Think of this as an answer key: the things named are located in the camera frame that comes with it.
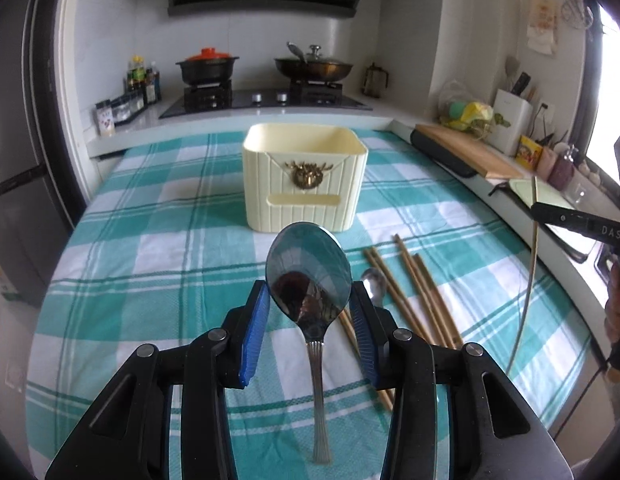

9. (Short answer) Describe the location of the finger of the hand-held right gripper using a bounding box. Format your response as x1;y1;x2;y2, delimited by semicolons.
532;202;616;256

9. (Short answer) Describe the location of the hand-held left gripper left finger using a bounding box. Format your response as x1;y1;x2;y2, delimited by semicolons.
44;280;272;480

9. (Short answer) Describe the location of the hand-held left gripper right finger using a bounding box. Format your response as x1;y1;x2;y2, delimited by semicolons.
348;280;577;480

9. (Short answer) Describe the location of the small metal spoon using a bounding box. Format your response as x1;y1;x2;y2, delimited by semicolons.
361;267;389;307

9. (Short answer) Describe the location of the large metal spoon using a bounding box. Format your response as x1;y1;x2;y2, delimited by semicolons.
266;221;353;465

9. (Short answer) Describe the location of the cream utensil holder box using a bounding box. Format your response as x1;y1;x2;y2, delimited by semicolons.
241;122;368;233

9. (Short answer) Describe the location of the person's right hand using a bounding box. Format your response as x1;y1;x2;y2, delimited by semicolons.
606;260;620;381

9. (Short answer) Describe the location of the metal sink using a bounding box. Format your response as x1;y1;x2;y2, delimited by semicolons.
490;180;607;264

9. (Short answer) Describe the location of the purple cup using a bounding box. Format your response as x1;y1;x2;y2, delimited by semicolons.
549;152;576;189

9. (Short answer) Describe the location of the pale green tray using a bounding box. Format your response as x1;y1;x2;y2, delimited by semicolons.
509;178;574;211

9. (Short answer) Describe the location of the yellow packet box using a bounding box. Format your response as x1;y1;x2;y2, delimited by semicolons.
517;135;544;169

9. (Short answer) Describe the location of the white knife block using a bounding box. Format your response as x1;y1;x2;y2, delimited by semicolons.
487;88;535;157

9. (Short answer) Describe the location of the wooden cutting board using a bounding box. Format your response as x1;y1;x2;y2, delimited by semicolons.
415;124;525;180

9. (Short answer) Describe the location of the teal checked tablecloth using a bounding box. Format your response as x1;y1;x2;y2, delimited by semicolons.
27;127;598;480

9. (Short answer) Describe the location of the black tray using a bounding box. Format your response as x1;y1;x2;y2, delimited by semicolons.
410;129;479;179

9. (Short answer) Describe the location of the plastic bag with produce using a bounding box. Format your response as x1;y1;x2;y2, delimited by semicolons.
438;80;497;134

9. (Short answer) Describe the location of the black gas stove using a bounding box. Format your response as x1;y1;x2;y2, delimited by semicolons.
159;82;373;120

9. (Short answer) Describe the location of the glass french press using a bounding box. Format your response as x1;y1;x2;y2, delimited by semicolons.
362;62;389;100

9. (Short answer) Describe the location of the row of spice jars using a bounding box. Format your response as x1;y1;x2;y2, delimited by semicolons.
112;93;146;125

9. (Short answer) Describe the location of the white labelled spice jar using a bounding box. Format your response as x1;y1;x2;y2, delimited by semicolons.
94;101;116;137

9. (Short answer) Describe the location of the dark sauce bottle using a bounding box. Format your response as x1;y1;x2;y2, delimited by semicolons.
144;62;163;105

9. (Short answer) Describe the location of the black pot with orange lid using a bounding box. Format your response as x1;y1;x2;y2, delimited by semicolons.
176;47;239;86

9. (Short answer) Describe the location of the dark wok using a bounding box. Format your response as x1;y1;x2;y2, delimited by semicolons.
275;56;355;84

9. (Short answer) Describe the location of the glass wok lid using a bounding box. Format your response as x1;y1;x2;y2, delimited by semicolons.
302;44;337;64

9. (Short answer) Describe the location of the grey refrigerator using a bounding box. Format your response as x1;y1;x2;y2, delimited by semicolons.
0;0;86;307

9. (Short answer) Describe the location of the wire wall decoration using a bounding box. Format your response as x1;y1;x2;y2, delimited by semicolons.
559;0;595;31

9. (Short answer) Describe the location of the wall calendar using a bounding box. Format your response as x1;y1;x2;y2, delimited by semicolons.
526;0;559;54

